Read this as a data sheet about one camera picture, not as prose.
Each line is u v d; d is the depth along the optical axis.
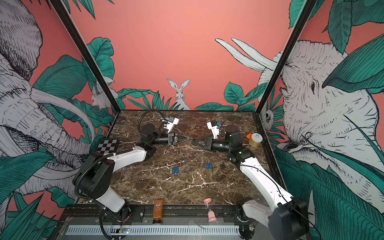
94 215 0.75
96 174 0.45
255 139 0.98
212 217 0.72
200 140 0.70
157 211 0.72
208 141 0.64
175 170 0.88
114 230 0.73
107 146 0.96
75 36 0.78
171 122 0.72
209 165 0.90
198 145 0.70
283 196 0.42
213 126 0.68
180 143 0.73
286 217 0.39
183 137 0.73
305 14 0.71
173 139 0.70
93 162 0.47
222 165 0.93
